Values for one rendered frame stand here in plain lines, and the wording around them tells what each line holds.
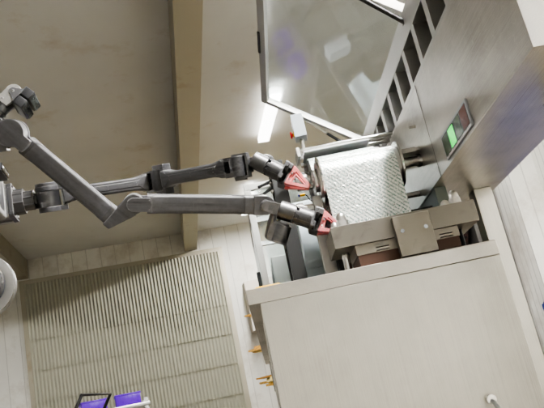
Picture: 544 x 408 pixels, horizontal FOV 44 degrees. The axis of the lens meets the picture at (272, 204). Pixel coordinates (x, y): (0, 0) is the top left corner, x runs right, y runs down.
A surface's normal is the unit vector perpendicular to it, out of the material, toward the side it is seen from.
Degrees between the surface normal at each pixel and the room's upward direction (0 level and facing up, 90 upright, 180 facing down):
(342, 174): 90
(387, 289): 90
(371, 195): 90
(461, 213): 90
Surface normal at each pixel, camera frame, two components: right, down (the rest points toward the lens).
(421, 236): -0.01, -0.29
